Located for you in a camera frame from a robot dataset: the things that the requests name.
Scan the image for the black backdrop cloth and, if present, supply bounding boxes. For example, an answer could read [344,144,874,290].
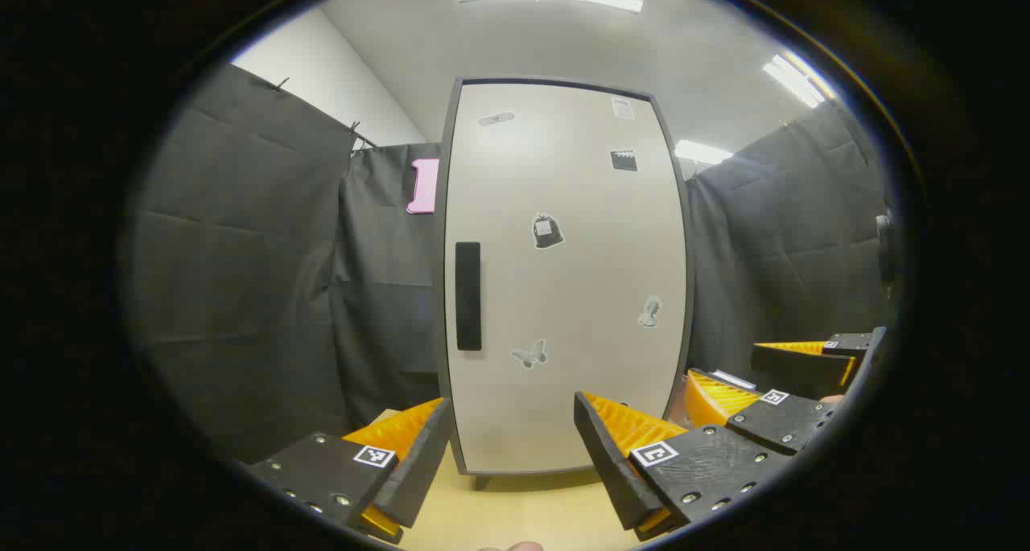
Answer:
[129,62,898,463]

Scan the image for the light grey cabinet door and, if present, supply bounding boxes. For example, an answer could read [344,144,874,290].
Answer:
[444,80,689,475]

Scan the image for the dark grey cabinet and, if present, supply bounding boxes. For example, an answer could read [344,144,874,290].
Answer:
[437,75,695,491]

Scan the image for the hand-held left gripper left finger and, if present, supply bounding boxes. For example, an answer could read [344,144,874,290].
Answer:
[241,397,453,545]

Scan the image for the black door handle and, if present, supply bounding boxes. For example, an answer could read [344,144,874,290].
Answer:
[455,241,483,352]

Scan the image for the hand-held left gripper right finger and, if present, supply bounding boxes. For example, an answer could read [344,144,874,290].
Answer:
[573,390,793,542]

